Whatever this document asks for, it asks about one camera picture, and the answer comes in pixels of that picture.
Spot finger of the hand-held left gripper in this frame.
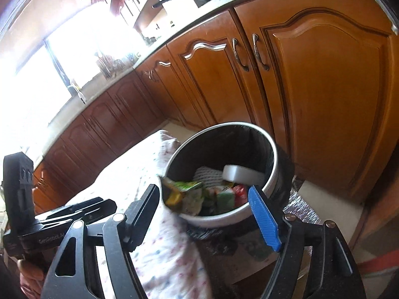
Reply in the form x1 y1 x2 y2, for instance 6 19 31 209
36 196 105 222
62 200 118 225

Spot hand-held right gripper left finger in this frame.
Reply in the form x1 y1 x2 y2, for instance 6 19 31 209
40 184 160 299

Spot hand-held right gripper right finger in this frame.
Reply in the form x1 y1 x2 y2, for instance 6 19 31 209
247 185 366 299

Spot red snack packet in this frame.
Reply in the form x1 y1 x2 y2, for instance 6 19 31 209
233 184 251 207

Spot green orange carton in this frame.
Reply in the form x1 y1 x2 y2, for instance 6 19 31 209
214 186 238 214

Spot yellow green snack packet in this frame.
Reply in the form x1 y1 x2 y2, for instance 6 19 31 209
160 176 207 216

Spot white foam box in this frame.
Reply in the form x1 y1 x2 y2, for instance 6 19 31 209
222 164 266 188

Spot white foam fruit net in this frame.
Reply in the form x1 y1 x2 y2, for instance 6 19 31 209
194 166 225 189

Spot black white-rimmed trash bin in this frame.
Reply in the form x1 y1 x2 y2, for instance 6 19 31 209
163 122 295 228

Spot person's left hand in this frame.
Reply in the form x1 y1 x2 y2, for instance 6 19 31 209
17 257 46 299

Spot silver foil mat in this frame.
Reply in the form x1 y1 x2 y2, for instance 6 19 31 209
281 177 314 223

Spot white dotted tablecloth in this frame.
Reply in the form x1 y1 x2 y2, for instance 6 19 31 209
75 130 213 299

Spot metal sink faucet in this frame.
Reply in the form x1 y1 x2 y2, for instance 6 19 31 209
69 79 88 104

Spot bright window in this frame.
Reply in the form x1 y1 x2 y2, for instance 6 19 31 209
0 8 145 156

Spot patterned floor rug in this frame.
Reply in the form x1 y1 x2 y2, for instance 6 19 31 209
355 193 399 287

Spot utensil holder with utensils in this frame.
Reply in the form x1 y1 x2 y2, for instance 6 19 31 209
94 52 126 79

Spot wooden base cabinet row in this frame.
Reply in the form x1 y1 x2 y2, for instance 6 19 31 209
31 0 399 215

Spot bronze cabinet door handle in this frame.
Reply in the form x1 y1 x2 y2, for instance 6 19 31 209
231 38 250 72
251 33 270 71

